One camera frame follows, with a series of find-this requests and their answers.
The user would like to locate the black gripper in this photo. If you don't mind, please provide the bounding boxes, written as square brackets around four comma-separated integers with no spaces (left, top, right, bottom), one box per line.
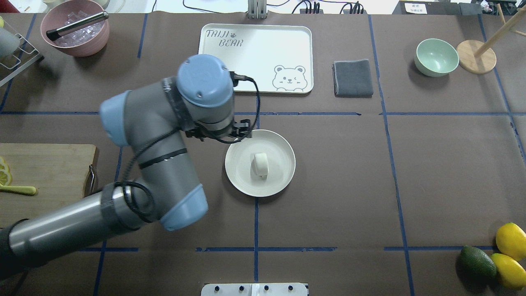
[185,119,252,143]

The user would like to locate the white steamed bun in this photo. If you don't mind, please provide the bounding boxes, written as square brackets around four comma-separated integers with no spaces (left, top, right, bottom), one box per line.
[252,152,269,178]

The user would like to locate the beige round plate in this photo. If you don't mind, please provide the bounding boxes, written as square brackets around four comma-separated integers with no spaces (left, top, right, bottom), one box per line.
[225,129,296,197]

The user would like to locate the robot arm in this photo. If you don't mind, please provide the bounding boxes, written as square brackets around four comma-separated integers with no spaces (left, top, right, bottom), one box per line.
[1,54,255,280]

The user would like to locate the white bear print tray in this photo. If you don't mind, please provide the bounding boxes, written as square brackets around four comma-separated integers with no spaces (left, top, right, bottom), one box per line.
[198,23,314,94]

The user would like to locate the folded grey cloth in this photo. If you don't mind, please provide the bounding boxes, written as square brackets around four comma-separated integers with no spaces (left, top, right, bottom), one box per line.
[332,59,374,98]

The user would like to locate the wooden cutting board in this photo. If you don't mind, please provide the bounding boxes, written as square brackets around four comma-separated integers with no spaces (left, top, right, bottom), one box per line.
[0,143,97,227]

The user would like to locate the pink bowl with ice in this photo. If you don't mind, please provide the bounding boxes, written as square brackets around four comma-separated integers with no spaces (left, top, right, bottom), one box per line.
[41,0,110,57]

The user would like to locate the mint green bowl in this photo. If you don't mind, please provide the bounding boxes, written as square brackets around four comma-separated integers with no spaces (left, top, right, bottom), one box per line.
[414,39,459,77]

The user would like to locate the steel black tongs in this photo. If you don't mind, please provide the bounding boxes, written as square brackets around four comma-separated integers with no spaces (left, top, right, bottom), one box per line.
[45,11,109,41]

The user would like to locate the lemon slices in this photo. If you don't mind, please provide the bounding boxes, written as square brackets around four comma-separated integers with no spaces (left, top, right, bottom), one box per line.
[0,157,12,185]

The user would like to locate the wooden mug tree stand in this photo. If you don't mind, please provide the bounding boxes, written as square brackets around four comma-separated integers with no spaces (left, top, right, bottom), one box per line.
[456,7,526,74]

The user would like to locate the green avocado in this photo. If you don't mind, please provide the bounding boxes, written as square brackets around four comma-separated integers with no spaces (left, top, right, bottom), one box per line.
[458,245,497,282]

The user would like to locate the yellow lemon upper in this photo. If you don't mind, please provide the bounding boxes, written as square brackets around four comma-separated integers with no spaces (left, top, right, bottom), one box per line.
[495,222,526,261]

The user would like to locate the yellow lemon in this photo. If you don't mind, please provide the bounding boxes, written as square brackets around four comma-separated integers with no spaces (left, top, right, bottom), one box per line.
[490,253,526,290]
[495,222,526,261]

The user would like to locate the yellow lemon lower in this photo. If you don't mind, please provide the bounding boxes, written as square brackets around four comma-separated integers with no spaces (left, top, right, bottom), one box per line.
[490,253,526,290]

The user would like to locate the aluminium frame post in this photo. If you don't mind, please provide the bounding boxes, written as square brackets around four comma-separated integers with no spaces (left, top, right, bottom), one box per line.
[247,0,268,19]

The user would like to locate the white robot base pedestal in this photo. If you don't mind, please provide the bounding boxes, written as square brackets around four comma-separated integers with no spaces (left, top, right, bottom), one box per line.
[201,282,309,296]

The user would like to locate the wire cup rack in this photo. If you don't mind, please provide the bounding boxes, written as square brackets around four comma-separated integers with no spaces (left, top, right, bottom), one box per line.
[0,17,44,87]

